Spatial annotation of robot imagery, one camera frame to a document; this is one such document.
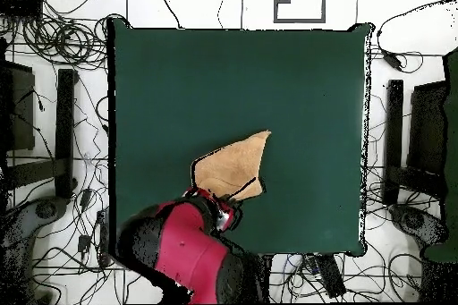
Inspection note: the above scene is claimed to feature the orange terry towel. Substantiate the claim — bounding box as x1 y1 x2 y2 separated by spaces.
191 130 272 202

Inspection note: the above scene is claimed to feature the black flat box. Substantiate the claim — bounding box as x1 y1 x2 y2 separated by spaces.
0 0 44 18

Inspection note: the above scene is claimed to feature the black rectangular device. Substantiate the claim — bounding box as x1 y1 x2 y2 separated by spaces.
314 254 347 299

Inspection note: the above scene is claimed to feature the black power strip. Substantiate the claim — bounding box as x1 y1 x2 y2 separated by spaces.
95 208 111 268

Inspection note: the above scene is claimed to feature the dark green table cloth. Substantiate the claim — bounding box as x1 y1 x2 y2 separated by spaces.
106 18 375 258

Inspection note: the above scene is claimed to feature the grey office chair base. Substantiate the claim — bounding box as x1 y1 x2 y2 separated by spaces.
388 203 450 249
0 195 69 304

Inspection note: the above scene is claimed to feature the dark rectangular box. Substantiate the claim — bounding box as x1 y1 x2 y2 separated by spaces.
0 59 37 152
407 80 448 177

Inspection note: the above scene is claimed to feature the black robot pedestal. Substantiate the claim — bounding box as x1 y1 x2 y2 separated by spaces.
246 252 273 304

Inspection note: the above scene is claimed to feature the black metal stand frame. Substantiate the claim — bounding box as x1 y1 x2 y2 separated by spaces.
381 79 448 209
0 68 79 200

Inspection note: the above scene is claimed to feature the black floor cable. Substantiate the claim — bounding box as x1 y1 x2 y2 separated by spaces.
155 0 184 30

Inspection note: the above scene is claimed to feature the coiled black cable bundle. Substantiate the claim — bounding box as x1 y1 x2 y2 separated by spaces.
21 13 108 70

